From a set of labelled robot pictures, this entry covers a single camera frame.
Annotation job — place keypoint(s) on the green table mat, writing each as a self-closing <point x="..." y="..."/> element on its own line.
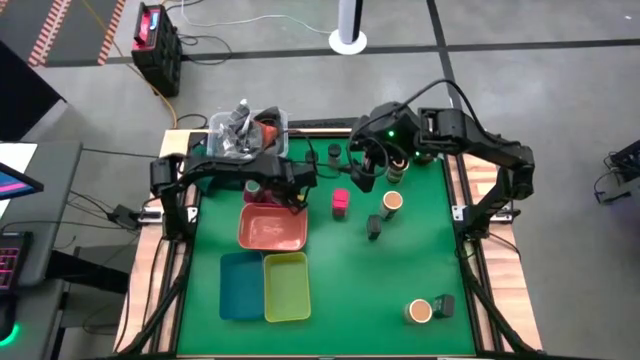
<point x="350" y="300"/>

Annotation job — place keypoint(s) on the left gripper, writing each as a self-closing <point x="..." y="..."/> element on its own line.
<point x="297" y="177"/>

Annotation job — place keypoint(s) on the white paper sheet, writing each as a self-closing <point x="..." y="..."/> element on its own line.
<point x="17" y="156"/>

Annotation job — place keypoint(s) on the black power adapter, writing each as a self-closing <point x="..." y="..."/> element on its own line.
<point x="124" y="216"/>

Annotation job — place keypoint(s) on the green-lid spice jar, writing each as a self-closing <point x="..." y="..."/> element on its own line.
<point x="252" y="188"/>

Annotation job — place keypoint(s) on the white pole with round base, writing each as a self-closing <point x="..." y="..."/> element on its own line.
<point x="348" y="25"/>

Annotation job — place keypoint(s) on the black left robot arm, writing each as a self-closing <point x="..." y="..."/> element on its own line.
<point x="225" y="167"/>

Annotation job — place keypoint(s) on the silver power strip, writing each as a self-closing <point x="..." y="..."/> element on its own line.
<point x="457" y="212"/>

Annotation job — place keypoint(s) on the black pepper tin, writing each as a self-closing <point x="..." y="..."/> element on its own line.
<point x="444" y="306"/>
<point x="373" y="227"/>

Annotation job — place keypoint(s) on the black and red toolbox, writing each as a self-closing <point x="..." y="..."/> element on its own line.
<point x="157" y="50"/>

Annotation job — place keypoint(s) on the crumpled silver bags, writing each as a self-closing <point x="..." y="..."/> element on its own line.
<point x="232" y="132"/>

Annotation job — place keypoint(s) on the glowing desk device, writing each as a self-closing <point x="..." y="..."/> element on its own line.
<point x="7" y="335"/>

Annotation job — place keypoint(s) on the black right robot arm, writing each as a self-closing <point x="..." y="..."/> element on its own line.
<point x="500" y="150"/>

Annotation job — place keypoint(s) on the orange plastic tray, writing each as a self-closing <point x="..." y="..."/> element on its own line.
<point x="272" y="229"/>

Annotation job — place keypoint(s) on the magenta plastic tray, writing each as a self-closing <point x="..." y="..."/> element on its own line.
<point x="262" y="200"/>

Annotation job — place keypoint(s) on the black flat panel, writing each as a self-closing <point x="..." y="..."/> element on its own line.
<point x="25" y="95"/>

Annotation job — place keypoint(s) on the dark green cloth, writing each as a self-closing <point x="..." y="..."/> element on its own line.
<point x="202" y="149"/>

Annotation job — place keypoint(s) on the orange item in bin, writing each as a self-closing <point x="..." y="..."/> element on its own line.
<point x="270" y="134"/>

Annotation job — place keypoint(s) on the backlit keyboard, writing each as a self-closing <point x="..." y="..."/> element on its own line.
<point x="12" y="260"/>

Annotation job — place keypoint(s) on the yellow-green plastic tray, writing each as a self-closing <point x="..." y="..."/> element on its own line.
<point x="286" y="287"/>

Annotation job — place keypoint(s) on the desk computer monitor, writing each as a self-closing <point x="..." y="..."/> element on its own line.
<point x="17" y="182"/>

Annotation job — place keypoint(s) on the black item in bin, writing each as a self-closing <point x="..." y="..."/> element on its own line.
<point x="267" y="114"/>

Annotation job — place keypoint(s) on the pink cube block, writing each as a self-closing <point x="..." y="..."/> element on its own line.
<point x="341" y="201"/>

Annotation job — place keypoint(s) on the black-lid spice jar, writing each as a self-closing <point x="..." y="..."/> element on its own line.
<point x="311" y="156"/>
<point x="334" y="152"/>

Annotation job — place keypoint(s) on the blue plastic tray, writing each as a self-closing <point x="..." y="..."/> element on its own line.
<point x="241" y="286"/>

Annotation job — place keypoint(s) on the clear plastic storage bin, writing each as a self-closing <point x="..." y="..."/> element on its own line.
<point x="282" y="145"/>

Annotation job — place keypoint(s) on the dark grey desk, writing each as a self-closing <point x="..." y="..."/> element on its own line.
<point x="55" y="200"/>

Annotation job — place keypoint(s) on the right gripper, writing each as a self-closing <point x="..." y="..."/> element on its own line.
<point x="382" y="132"/>

